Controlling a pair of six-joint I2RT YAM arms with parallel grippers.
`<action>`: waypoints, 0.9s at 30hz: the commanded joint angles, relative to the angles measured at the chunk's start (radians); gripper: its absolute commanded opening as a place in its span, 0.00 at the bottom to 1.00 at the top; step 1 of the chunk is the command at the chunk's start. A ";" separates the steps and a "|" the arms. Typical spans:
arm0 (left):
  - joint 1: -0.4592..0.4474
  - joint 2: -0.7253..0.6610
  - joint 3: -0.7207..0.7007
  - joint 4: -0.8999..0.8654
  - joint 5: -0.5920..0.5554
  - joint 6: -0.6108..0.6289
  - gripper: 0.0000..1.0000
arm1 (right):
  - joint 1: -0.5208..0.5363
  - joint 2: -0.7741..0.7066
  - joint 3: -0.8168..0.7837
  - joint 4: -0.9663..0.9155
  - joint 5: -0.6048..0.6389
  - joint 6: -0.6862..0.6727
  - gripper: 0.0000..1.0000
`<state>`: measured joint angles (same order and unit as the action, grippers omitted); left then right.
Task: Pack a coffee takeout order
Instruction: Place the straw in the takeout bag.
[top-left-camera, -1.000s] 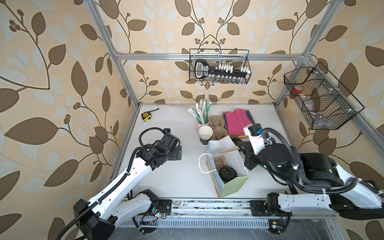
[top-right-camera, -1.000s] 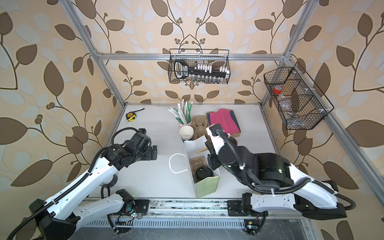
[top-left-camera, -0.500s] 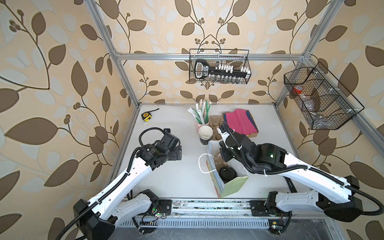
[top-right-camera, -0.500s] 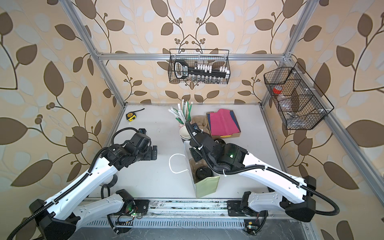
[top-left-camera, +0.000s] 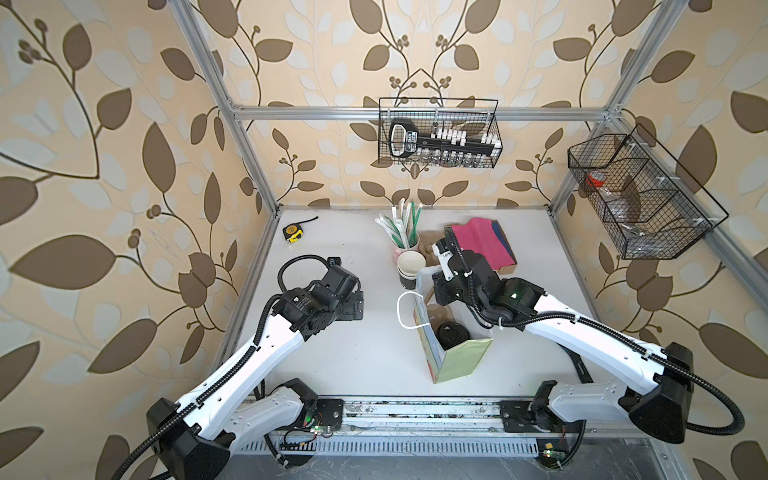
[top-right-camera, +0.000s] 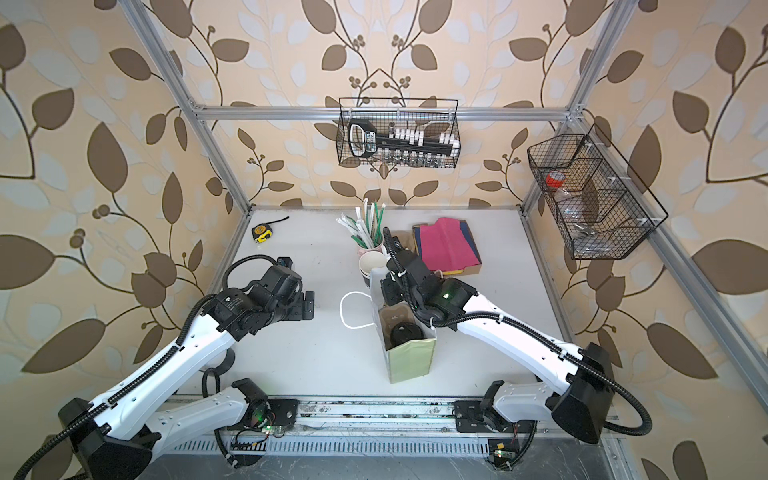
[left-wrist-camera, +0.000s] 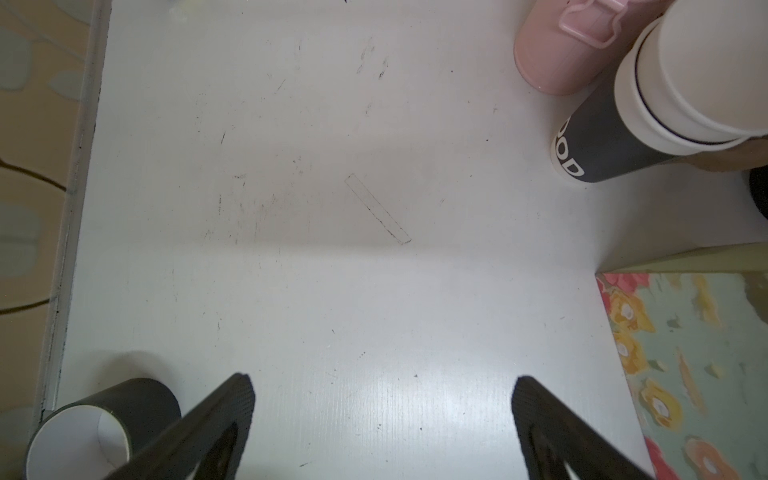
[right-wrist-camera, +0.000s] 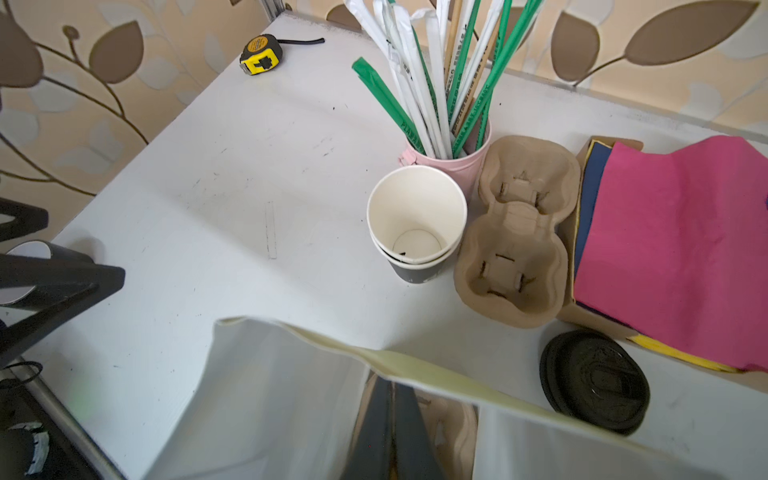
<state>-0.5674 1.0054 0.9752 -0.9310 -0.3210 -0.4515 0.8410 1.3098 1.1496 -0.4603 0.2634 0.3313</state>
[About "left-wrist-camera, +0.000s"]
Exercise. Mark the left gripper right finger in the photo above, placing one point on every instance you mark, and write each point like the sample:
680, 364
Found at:
556, 443

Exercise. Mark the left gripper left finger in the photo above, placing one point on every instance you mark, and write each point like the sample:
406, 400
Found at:
207, 443

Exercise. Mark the black paper cups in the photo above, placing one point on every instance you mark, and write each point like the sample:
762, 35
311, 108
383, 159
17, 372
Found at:
695, 81

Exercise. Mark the black coffee cup lids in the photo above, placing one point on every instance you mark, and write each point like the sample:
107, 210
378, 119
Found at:
758, 188

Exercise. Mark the stacked pulp carriers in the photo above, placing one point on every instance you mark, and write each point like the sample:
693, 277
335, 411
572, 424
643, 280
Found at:
746, 156

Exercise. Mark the pink cup with straws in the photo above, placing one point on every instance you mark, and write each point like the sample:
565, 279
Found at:
563, 45

